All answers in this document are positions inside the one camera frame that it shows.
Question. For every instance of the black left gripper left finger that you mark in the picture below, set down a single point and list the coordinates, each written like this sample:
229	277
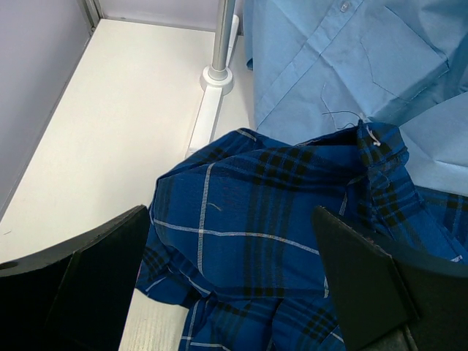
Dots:
76	294

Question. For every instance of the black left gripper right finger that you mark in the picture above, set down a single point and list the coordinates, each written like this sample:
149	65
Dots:
388	296

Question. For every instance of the blue plaid shirt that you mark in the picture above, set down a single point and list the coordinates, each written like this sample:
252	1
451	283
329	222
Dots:
231	236

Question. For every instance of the light blue shirt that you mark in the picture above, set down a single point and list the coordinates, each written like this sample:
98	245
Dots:
322	66

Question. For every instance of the white and chrome clothes rack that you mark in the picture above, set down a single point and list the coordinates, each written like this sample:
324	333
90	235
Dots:
216	79

